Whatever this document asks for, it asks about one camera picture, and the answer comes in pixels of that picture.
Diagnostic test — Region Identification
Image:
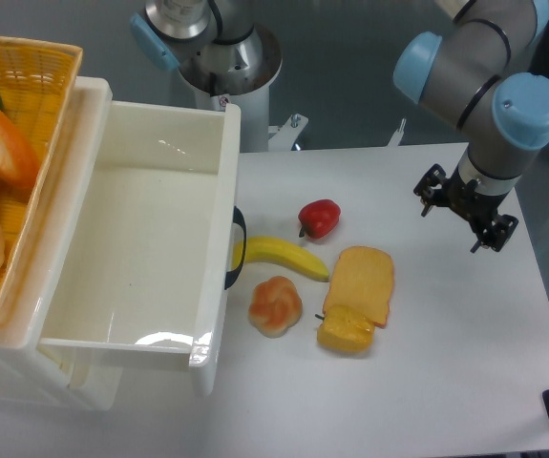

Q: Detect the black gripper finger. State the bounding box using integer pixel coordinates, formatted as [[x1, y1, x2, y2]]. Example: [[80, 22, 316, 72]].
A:
[[413, 164, 448, 217], [470, 214, 518, 253]]

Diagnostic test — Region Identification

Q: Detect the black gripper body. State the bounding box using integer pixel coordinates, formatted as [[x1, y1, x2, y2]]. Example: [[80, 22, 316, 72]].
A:
[[442, 169, 506, 232]]

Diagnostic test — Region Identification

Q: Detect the toast bread slice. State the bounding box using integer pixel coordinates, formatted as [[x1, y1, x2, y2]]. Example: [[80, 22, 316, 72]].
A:
[[323, 245, 395, 327]]

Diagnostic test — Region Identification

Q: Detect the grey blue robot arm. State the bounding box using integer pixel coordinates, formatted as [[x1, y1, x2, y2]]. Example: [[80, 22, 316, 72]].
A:
[[130, 1, 549, 251]]

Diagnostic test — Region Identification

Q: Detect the knotted bread roll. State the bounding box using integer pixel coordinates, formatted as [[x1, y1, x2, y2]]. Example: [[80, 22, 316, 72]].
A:
[[248, 276, 303, 338]]

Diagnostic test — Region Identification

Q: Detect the red bell pepper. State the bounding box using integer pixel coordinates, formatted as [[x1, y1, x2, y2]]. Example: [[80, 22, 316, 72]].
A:
[[298, 199, 341, 239]]

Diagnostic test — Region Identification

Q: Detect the yellow banana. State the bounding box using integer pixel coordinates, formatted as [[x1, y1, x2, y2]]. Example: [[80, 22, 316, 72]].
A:
[[231, 236, 329, 282]]

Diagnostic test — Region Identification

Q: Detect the yellow bell pepper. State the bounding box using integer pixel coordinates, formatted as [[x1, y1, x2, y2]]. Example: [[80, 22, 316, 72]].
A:
[[314, 305, 375, 353]]

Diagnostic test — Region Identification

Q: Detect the white plastic drawer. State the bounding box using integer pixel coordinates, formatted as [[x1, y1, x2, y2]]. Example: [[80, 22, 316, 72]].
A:
[[39, 101, 245, 396]]

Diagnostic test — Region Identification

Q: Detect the yellow woven basket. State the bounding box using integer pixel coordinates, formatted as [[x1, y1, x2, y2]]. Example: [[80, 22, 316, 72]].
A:
[[0, 36, 83, 310]]

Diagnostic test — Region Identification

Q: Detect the white drawer cabinet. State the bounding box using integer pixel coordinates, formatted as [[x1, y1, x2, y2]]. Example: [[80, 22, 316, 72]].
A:
[[0, 76, 121, 410]]

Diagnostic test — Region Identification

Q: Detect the white metal bracket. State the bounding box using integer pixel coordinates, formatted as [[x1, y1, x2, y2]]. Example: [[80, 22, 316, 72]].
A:
[[268, 114, 309, 152]]

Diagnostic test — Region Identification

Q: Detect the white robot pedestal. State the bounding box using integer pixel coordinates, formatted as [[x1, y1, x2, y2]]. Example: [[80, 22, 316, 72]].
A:
[[179, 24, 283, 153]]

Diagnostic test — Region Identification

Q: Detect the black drawer handle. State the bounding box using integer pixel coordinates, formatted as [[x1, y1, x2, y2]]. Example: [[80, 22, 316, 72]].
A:
[[224, 205, 247, 291]]

